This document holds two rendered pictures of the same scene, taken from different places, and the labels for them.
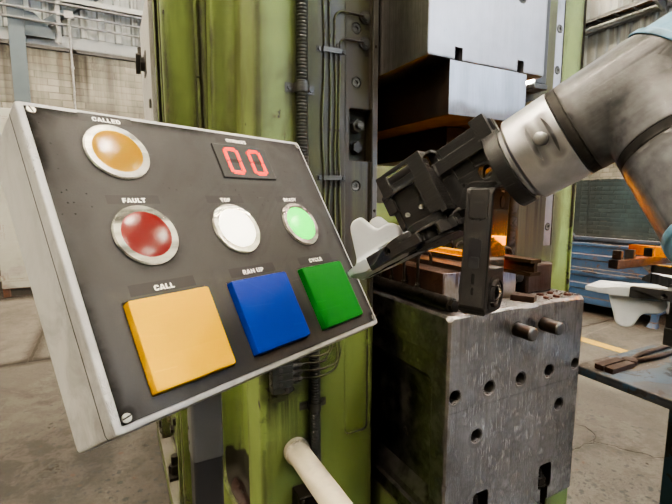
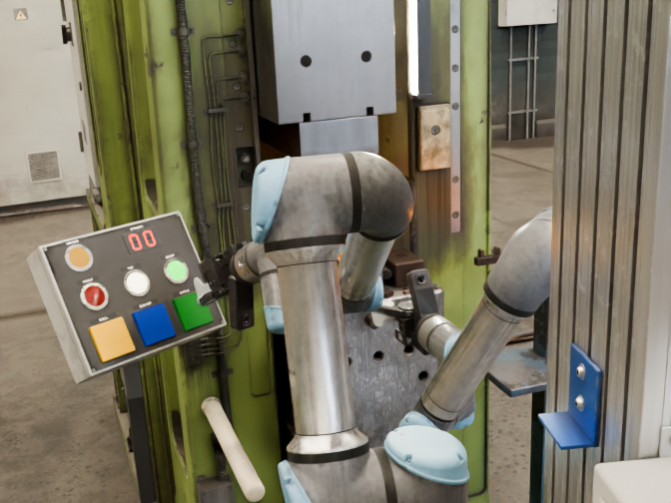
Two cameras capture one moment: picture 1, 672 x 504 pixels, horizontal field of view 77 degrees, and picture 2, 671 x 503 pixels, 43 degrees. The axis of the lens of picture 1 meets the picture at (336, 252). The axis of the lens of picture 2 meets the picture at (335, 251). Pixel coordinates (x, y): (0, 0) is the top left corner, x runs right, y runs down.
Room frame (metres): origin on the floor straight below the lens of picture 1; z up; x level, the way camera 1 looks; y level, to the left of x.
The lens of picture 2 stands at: (-1.17, -0.54, 1.67)
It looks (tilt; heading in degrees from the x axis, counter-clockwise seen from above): 17 degrees down; 8
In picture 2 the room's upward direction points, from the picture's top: 3 degrees counter-clockwise
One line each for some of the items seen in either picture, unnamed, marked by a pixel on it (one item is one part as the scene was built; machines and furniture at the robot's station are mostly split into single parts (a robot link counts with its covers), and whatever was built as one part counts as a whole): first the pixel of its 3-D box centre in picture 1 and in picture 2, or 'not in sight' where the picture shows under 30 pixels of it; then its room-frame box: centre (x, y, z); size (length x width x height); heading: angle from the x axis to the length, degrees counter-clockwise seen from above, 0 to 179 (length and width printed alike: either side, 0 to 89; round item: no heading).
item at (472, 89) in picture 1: (419, 112); (312, 127); (1.02, -0.19, 1.32); 0.42 x 0.20 x 0.10; 28
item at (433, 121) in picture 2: not in sight; (433, 137); (1.09, -0.51, 1.27); 0.09 x 0.02 x 0.17; 118
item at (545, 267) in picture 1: (517, 273); (400, 267); (0.97, -0.42, 0.95); 0.12 x 0.08 x 0.06; 28
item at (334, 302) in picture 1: (329, 294); (192, 310); (0.50, 0.01, 1.01); 0.07 x 0.05 x 0.07; 143
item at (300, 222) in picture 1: (300, 223); (176, 270); (0.53, 0.04, 1.09); 0.05 x 0.03 x 0.04; 118
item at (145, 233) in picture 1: (146, 234); (94, 295); (0.37, 0.17, 1.09); 0.05 x 0.03 x 0.04; 118
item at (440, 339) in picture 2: not in sight; (456, 351); (0.37, -0.56, 0.98); 0.11 x 0.08 x 0.09; 28
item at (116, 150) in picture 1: (117, 151); (79, 257); (0.40, 0.20, 1.16); 0.05 x 0.03 x 0.04; 118
